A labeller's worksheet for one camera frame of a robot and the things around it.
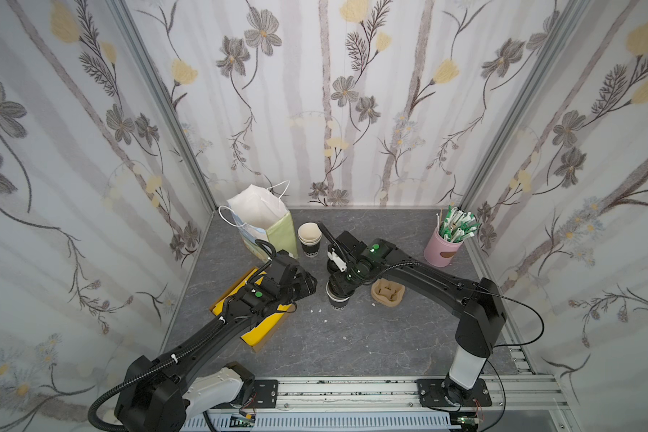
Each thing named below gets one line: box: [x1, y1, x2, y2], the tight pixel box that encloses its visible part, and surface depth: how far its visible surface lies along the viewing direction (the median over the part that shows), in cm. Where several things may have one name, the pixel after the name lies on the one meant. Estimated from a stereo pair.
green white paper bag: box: [226, 184, 299, 263], surface depth 92 cm
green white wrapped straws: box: [436, 205, 481, 243], surface depth 92 cm
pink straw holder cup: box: [423, 227, 466, 268], surface depth 97 cm
